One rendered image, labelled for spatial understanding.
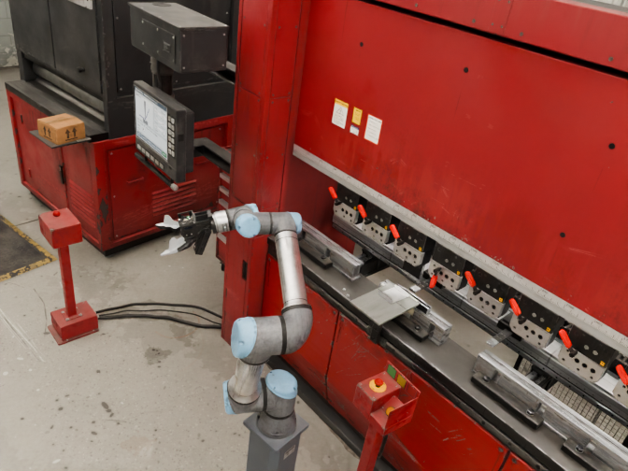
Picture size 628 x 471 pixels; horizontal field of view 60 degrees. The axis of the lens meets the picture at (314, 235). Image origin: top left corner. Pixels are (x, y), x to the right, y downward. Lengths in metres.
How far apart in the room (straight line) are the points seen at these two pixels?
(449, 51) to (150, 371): 2.40
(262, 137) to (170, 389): 1.54
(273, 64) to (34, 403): 2.17
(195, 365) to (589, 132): 2.50
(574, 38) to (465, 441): 1.58
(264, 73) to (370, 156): 0.61
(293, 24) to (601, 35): 1.31
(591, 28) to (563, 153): 0.38
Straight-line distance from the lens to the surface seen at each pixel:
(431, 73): 2.19
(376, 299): 2.45
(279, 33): 2.57
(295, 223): 1.82
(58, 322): 3.66
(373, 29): 2.37
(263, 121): 2.65
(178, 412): 3.22
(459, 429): 2.48
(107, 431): 3.19
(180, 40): 2.50
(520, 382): 2.35
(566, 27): 1.90
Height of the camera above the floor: 2.45
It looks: 31 degrees down
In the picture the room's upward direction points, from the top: 9 degrees clockwise
